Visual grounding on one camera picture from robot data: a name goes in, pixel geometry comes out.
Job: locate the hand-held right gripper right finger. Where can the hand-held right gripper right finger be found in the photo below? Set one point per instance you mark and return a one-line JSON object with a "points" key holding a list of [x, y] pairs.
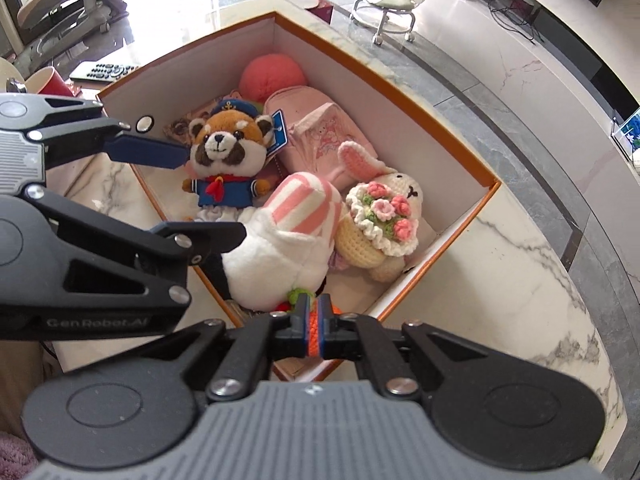
{"points": [[324, 320]]}

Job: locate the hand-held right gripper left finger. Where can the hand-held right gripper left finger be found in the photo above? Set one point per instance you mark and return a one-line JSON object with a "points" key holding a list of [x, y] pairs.
{"points": [[301, 320]]}

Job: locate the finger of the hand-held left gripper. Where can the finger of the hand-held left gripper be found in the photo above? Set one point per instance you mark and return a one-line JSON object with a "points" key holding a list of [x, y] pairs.
{"points": [[200, 237], [145, 152]]}

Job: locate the orange crochet fruit charm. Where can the orange crochet fruit charm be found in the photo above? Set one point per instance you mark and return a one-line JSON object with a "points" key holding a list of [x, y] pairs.
{"points": [[313, 335]]}

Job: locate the white pink-striped plush toy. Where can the white pink-striped plush toy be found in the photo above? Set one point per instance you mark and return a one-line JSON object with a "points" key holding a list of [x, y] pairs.
{"points": [[275, 265]]}

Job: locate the red panda sailor plush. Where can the red panda sailor plush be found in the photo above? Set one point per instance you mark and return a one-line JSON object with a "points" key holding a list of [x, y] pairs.
{"points": [[225, 145]]}

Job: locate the crochet bunny with flowers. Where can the crochet bunny with flowers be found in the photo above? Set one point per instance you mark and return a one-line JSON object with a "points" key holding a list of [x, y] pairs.
{"points": [[380, 220]]}

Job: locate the pink peach plush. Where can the pink peach plush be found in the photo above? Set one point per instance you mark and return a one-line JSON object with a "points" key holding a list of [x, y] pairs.
{"points": [[272, 77]]}

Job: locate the pink fabric pouch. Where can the pink fabric pouch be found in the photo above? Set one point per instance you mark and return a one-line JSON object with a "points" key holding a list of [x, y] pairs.
{"points": [[320, 130]]}

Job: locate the orange cardboard box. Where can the orange cardboard box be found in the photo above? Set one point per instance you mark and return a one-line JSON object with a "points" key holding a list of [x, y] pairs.
{"points": [[400, 130]]}

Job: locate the black remote control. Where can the black remote control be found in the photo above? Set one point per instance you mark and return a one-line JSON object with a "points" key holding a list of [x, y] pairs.
{"points": [[107, 71]]}

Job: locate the red cup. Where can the red cup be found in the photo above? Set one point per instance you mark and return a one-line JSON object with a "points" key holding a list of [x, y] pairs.
{"points": [[50, 82]]}

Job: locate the purple fuzzy cloth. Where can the purple fuzzy cloth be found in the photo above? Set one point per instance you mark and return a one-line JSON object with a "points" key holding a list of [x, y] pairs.
{"points": [[12, 455]]}

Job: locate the small landscape painting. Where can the small landscape painting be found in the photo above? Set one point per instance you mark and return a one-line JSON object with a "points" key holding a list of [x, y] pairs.
{"points": [[629, 132]]}

